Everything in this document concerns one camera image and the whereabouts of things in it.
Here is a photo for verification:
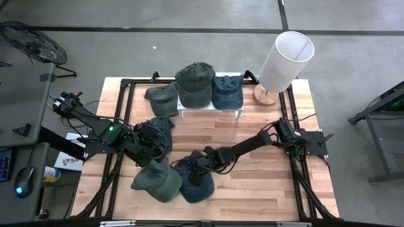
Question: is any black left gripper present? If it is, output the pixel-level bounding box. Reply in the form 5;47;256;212
134;121;167;167

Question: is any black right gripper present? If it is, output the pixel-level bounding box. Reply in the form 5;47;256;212
188;145;237;187

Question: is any blue denim baseball cap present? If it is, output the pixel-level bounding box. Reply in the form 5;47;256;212
211;74;245;111
172;149;216;204

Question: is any grey-green baseball cap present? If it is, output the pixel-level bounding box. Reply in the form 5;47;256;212
144;81;180;119
130;157;183;203

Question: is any dark blue baseball cap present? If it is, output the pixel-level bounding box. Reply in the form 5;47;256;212
148;117;176;155

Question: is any dark green baseball cap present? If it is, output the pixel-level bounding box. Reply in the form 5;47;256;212
174;61;217;109

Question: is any white perforated metal shelf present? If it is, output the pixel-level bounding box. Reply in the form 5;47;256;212
176;72;244;121

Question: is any white printed box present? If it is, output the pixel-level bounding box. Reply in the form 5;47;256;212
52;131;86;173

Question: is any white and yellow can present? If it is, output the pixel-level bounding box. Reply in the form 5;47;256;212
42;165;62;184

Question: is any black computer mouse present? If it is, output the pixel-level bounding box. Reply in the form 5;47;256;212
13;166;36;199

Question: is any small black desk object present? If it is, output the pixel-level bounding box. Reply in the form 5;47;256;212
11;122;33;137

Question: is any black tape piece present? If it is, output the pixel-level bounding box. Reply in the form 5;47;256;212
39;72;58;83

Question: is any grey desk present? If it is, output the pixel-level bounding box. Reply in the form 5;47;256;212
0;141;51;225
0;62;56;149

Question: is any keyboard with coloured keys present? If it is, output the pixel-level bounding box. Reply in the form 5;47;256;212
0;148;13;183

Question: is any white shade table lamp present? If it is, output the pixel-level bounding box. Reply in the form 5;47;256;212
252;30;316;107

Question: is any black floor fan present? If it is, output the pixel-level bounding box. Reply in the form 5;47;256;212
0;20;78;79

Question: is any grey metal stand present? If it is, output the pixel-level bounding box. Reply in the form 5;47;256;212
348;80;404;184

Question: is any black aluminium mounting frame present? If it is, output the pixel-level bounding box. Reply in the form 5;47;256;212
74;71;340;221

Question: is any silver metal bracket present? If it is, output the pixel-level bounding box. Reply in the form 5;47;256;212
99;219;137;227
276;221;312;227

